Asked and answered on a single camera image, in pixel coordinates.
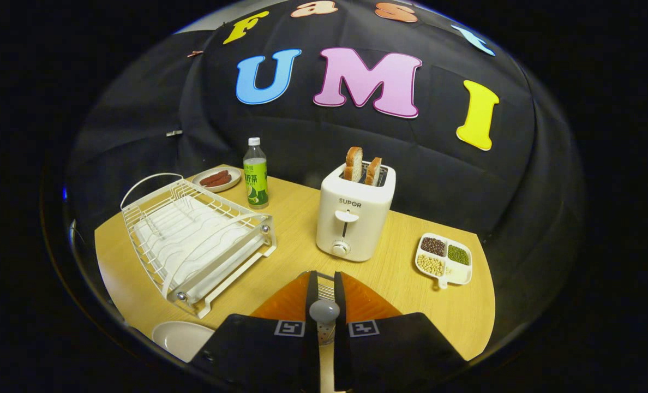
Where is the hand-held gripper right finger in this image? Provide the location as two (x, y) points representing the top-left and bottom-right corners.
(333, 271), (466, 392)

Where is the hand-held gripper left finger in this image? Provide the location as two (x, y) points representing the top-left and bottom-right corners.
(190, 270), (320, 393)

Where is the pink handled spoon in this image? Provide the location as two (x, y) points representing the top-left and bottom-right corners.
(309, 299), (341, 393)

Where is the white wire dish rack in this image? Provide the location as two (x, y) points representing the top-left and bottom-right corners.
(120, 173), (277, 319)

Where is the white plate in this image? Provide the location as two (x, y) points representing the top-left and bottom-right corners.
(151, 321), (215, 364)

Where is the white divided dish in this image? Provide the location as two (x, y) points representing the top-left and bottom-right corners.
(415, 233), (473, 289)

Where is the white toaster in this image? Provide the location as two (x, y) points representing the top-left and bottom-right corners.
(316, 162), (397, 263)

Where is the green tea bottle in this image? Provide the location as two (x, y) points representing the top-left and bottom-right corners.
(243, 137), (269, 210)

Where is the pile of yellow soybeans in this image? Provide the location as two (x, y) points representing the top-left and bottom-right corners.
(417, 254), (445, 277)

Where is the white drip tray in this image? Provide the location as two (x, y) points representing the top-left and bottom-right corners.
(136, 196), (259, 298)

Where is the pile of dark red beans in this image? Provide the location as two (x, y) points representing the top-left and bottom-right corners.
(421, 237), (447, 257)

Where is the small beige saucer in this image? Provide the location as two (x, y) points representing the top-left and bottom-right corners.
(191, 166), (242, 193)

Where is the black backdrop cloth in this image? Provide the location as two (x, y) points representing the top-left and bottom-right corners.
(65, 0), (586, 350)

